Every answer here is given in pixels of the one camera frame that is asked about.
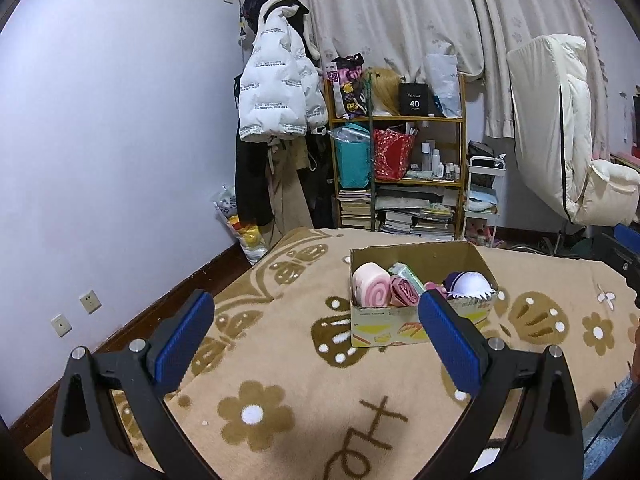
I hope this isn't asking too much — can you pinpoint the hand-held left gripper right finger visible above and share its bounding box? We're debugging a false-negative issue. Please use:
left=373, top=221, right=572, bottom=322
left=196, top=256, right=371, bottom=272
left=417, top=288, right=586, bottom=480

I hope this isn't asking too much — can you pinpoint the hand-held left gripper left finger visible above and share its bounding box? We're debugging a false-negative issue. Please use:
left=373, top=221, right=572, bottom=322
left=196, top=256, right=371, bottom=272
left=50, top=288, right=217, bottom=480

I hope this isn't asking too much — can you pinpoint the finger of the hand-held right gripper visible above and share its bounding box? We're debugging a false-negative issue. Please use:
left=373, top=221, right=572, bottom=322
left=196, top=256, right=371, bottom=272
left=614, top=222, right=640, bottom=258
left=598, top=232, right=640, bottom=308

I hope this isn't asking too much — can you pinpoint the white purple plush doll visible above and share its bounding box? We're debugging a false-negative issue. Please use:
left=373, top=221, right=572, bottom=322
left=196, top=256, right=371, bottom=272
left=442, top=271, right=496, bottom=301

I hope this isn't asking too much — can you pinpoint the dark pink cloth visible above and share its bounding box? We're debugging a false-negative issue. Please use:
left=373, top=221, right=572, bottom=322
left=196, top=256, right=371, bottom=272
left=390, top=275, right=422, bottom=307

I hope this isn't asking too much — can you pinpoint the printed cardboard box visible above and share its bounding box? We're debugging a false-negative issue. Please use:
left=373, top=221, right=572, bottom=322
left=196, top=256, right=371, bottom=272
left=348, top=241, right=501, bottom=350

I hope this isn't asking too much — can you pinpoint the green tissue pack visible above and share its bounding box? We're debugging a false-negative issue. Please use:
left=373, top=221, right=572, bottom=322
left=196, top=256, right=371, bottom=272
left=389, top=262, right=426, bottom=291

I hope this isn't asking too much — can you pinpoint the cream pink roll plush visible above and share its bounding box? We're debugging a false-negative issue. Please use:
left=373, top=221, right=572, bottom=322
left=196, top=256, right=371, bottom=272
left=351, top=261, right=392, bottom=307

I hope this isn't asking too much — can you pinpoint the beige brown patterned rug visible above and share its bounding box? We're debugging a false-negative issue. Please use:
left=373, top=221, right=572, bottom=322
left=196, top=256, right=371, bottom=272
left=22, top=226, right=640, bottom=480

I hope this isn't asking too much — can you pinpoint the plastic bag with toys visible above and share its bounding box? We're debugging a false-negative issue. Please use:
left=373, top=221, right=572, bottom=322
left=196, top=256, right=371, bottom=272
left=212, top=183, right=273, bottom=265

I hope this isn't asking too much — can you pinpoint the pile of books and papers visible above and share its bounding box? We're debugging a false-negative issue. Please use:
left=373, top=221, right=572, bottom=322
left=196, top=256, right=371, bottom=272
left=375, top=185, right=458, bottom=241

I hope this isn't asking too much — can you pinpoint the cream padded chair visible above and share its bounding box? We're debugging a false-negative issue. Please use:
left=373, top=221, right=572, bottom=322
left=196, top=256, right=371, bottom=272
left=506, top=34, right=640, bottom=228

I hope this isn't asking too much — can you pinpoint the person's jeans leg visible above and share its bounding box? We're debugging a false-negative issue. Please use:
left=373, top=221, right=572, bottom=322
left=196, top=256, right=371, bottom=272
left=582, top=375, right=640, bottom=480

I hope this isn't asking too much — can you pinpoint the white trolley cart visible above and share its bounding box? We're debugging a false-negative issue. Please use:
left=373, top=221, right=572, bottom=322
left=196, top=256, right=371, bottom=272
left=462, top=155, right=508, bottom=248

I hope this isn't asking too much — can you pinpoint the stack of old books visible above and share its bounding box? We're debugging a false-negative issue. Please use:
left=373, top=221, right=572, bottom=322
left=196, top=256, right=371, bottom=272
left=339, top=190, right=373, bottom=231

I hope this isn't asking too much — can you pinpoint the black hanging coat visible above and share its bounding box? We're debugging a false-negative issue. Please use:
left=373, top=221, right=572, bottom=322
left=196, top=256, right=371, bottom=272
left=234, top=72, right=276, bottom=228

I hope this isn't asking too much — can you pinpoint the beige hanging coat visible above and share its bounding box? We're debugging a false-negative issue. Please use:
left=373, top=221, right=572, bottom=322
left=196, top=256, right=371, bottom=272
left=267, top=135, right=316, bottom=238

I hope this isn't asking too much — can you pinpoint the group of small cosmetic bottles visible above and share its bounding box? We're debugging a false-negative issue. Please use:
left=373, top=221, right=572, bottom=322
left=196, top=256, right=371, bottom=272
left=420, top=141, right=463, bottom=181

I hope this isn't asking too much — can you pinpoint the red patterned bag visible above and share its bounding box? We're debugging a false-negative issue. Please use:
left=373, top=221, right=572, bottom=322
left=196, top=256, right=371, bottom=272
left=372, top=128, right=417, bottom=182

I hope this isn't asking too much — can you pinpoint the teal tote bag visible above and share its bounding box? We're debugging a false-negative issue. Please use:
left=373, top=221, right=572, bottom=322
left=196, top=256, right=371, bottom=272
left=334, top=135, right=372, bottom=190

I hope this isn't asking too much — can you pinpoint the black hanging bag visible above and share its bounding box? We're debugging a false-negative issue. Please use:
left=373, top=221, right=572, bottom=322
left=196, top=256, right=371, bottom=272
left=305, top=130, right=336, bottom=228

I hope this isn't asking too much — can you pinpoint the wooden shelving unit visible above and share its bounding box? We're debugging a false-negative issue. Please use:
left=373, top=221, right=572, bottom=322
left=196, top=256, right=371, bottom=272
left=322, top=72, right=467, bottom=241

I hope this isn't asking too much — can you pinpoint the clear plastic bag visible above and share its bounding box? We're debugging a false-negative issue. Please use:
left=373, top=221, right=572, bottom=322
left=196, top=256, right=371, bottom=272
left=330, top=124, right=372, bottom=147

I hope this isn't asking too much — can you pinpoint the white plastic bag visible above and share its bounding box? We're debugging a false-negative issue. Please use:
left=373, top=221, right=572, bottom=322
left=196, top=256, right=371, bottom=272
left=424, top=53, right=462, bottom=118

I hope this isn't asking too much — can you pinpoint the black box with white print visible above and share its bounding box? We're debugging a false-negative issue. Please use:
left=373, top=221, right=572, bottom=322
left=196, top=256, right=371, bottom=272
left=398, top=82, right=434, bottom=117

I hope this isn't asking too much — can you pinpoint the blonde wig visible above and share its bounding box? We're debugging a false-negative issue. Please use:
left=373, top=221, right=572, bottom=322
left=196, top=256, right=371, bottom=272
left=367, top=66, right=407, bottom=118

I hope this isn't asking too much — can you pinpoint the white puffer jacket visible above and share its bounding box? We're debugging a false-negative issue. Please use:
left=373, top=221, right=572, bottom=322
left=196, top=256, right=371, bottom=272
left=238, top=0, right=328, bottom=143

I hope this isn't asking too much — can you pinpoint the black pink printed bag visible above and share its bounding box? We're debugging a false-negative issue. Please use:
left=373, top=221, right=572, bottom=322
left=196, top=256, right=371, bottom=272
left=327, top=52, right=373, bottom=121

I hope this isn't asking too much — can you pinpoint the cream patterned curtain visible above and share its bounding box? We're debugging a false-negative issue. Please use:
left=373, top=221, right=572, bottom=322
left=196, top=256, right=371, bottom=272
left=290, top=0, right=608, bottom=141

